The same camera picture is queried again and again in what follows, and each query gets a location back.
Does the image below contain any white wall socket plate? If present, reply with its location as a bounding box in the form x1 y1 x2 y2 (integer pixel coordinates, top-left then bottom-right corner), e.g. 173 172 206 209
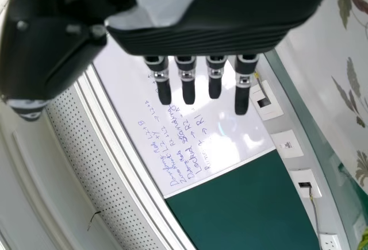
248 79 284 122
270 129 305 160
288 168 323 200

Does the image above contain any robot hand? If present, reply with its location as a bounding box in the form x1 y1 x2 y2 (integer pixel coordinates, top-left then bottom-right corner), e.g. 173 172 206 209
0 0 339 122

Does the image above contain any grey cable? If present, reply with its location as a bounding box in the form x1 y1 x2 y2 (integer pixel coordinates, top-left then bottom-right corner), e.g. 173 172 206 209
308 188 323 235

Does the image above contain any white board with writing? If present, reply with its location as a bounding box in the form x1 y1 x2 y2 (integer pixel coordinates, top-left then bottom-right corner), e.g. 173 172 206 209
91 41 277 199

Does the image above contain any white perforated cable duct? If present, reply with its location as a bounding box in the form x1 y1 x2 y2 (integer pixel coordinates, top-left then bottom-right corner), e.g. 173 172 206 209
44 84 163 250

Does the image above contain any white plate brown leaf pattern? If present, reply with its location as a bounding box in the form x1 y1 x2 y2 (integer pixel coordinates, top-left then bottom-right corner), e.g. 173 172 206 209
281 0 368 196

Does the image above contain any yellow-green biscuit packet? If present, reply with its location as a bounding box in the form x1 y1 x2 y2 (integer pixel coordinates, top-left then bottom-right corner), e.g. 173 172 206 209
356 226 368 250

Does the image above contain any white socket strip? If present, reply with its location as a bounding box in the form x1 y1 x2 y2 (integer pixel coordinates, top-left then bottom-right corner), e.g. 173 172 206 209
318 232 344 250

